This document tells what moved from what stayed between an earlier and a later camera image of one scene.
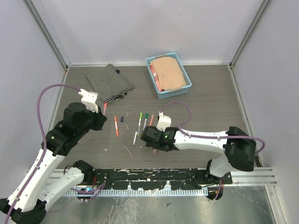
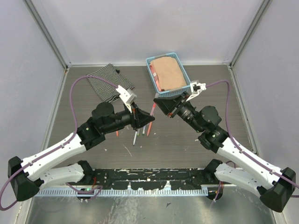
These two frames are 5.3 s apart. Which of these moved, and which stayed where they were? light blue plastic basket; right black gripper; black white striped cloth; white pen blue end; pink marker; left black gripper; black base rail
Moved: right black gripper; left black gripper; pink marker
Stayed: white pen blue end; black white striped cloth; light blue plastic basket; black base rail
